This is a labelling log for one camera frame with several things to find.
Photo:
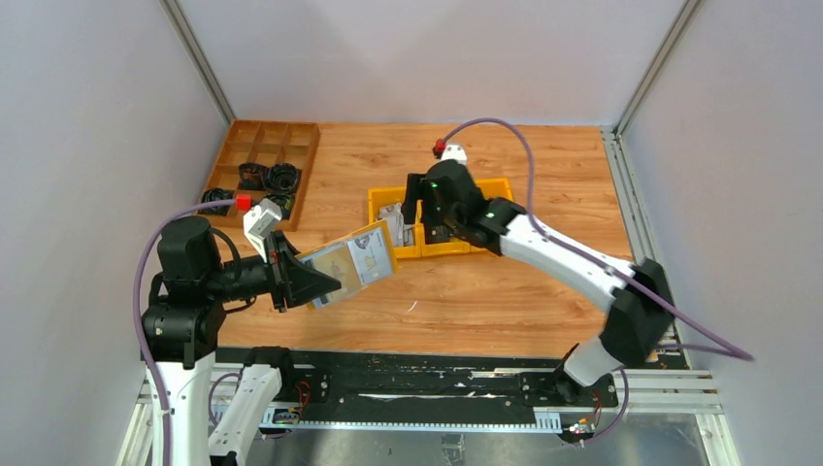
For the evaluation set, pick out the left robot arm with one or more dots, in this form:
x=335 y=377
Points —
x=186 y=309

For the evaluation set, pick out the cards in left bin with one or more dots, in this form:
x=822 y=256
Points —
x=400 y=233

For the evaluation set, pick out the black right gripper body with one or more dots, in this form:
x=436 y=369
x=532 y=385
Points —
x=434 y=215

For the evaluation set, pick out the gold credit card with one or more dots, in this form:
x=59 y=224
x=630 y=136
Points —
x=338 y=264

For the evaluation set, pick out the rolled dark blue tie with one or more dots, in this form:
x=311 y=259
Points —
x=286 y=202

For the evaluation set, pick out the wooden compartment tray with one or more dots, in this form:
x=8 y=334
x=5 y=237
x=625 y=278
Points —
x=265 y=160

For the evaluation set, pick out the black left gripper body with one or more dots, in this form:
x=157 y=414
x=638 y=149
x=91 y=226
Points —
x=274 y=270

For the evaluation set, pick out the yellow leather card holder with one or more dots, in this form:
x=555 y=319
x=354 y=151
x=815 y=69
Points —
x=356 y=260

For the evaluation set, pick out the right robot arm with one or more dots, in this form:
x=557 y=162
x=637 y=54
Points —
x=635 y=297

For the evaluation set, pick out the right yellow bin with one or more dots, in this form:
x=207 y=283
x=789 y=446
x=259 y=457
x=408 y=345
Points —
x=494 y=188

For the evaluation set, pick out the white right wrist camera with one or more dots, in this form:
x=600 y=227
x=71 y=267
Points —
x=443 y=151

